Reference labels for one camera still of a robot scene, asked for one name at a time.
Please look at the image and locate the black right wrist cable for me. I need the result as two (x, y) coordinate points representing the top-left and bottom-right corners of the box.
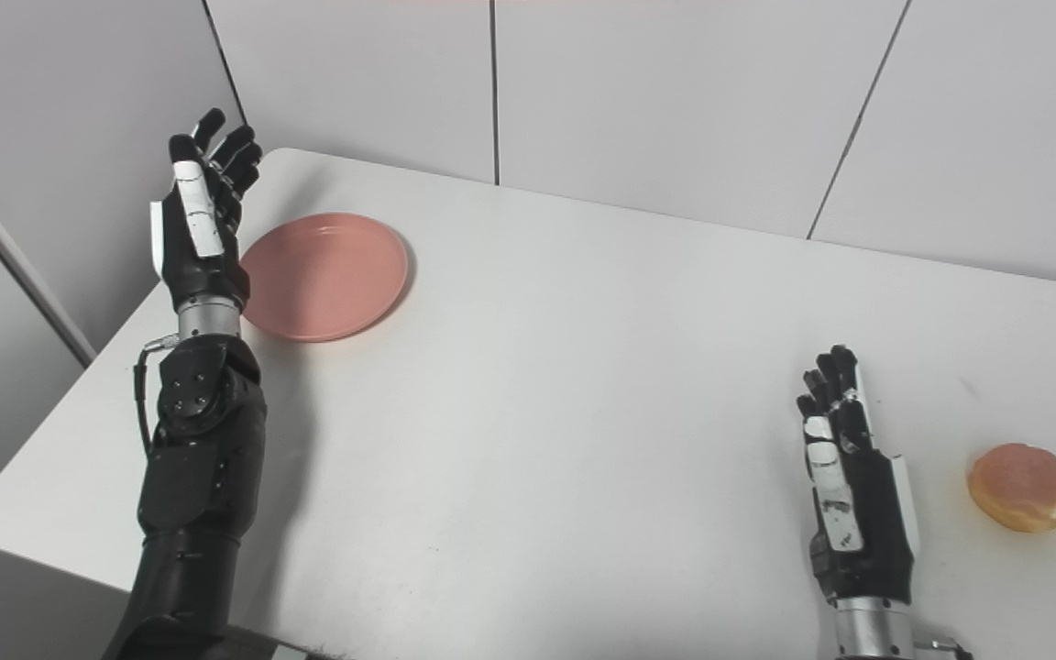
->
(913, 632), (974, 660)

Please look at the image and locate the pink round plate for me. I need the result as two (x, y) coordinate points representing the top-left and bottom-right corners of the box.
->
(239, 213), (410, 344)

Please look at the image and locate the golden cream puff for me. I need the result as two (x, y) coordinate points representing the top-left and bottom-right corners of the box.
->
(966, 444), (1056, 534)

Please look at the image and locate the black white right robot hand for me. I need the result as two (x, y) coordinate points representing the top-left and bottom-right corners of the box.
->
(796, 345), (921, 608)

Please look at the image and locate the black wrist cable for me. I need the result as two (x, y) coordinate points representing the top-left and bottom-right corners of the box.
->
(132, 334), (181, 459)
(913, 632), (974, 660)

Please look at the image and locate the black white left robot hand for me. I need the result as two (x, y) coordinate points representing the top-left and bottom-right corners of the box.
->
(150, 108), (264, 313)

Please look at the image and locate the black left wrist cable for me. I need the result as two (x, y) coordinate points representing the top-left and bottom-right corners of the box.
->
(132, 334), (181, 459)

